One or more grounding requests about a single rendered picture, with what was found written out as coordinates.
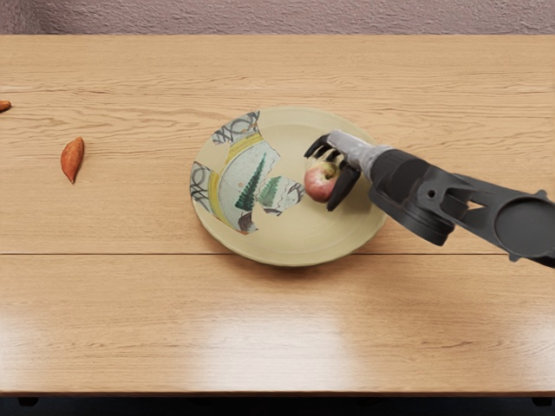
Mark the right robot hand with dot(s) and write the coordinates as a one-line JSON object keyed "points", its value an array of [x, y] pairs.
{"points": [[352, 149]]}

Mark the red yellow apple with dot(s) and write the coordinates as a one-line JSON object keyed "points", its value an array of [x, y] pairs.
{"points": [[318, 183]]}

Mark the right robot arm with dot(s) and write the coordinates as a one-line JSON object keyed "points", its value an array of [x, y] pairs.
{"points": [[455, 199]]}

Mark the cream plate with printed pattern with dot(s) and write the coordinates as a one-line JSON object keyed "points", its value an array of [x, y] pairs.
{"points": [[277, 216]]}

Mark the orange sweet potato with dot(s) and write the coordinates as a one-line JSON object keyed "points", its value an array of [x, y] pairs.
{"points": [[72, 158], [3, 105]]}

